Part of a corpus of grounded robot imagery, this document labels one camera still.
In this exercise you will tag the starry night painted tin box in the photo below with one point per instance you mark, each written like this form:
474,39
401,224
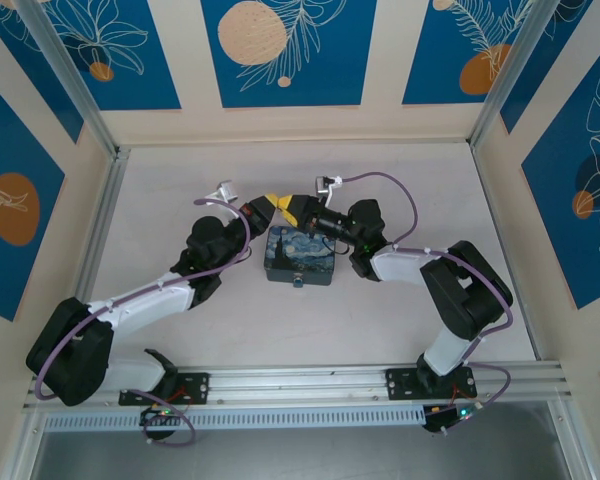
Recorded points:
300,252

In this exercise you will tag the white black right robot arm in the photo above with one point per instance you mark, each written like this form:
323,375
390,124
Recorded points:
405,265

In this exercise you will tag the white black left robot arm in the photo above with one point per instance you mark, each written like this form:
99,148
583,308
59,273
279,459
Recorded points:
145,302

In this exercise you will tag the blue panel large beige circle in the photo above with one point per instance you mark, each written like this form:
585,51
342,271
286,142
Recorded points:
330,75

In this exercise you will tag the small circuit board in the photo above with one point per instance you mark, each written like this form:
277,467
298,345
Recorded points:
157,414
450,415

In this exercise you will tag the blue panel small orange dot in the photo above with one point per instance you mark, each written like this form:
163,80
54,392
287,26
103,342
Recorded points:
145,60

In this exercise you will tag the blue panel dark circle flower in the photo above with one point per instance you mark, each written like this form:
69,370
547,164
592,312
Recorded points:
555,225

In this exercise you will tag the blue panel orange circle fern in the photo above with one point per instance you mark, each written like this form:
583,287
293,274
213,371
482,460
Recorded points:
440,50

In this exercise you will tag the blue panel orange circle flower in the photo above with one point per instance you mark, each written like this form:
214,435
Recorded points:
10,260

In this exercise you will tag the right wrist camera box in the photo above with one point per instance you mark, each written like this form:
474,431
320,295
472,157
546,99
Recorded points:
324,185

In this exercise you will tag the aluminium frame bar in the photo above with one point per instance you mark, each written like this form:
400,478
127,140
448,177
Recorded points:
105,215
505,240

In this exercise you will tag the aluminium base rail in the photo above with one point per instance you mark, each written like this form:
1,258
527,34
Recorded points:
300,382

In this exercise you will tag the aluminium frame post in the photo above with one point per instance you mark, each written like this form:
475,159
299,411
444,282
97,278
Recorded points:
525,65
70,75

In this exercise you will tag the blue wall panel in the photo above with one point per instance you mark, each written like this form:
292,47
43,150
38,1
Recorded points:
25,65
570,60

